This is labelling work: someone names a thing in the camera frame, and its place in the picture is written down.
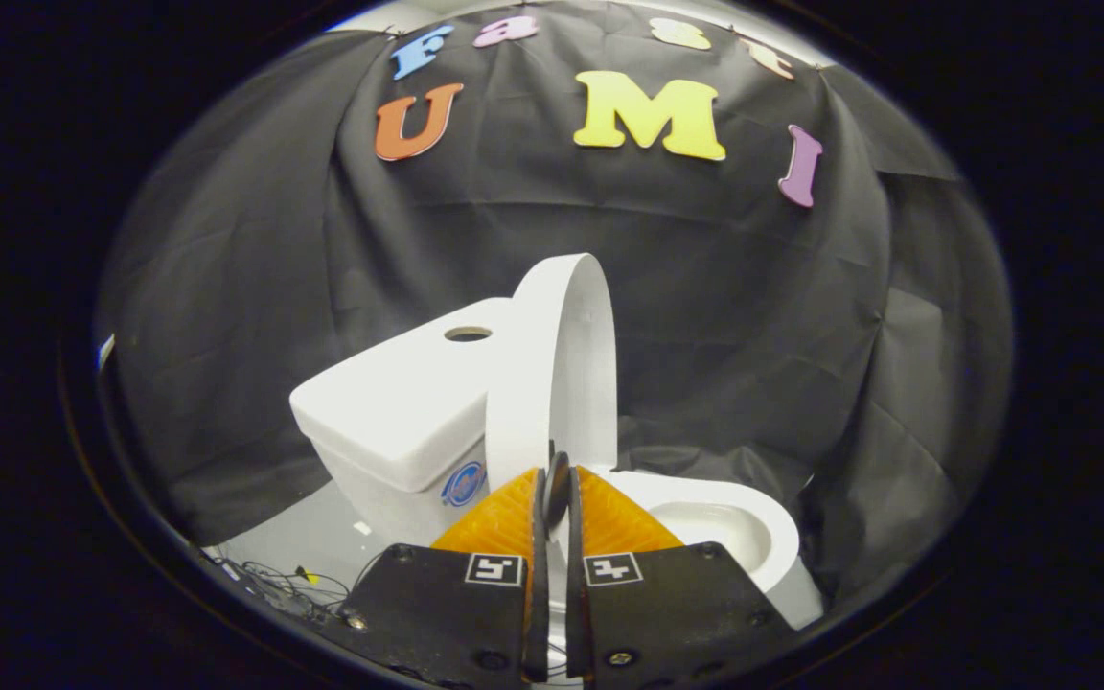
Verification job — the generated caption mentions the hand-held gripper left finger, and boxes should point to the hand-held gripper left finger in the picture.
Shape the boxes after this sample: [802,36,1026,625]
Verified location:
[339,466,551,686]

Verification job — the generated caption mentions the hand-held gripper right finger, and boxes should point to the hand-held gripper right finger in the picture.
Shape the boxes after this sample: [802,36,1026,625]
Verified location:
[566,466,797,686]

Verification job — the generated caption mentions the white toilet lid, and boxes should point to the white toilet lid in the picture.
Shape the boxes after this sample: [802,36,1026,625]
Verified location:
[485,253,620,533]

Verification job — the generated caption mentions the white toilet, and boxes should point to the white toilet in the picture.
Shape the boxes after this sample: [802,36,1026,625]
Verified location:
[289,297,826,631]

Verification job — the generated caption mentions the black backdrop cloth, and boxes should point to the black backdrop cloth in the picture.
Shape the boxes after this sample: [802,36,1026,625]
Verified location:
[97,0,1013,614]

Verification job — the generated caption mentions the thin black cables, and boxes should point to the thin black cables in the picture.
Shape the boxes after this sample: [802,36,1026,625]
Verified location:
[202,546,380,624]

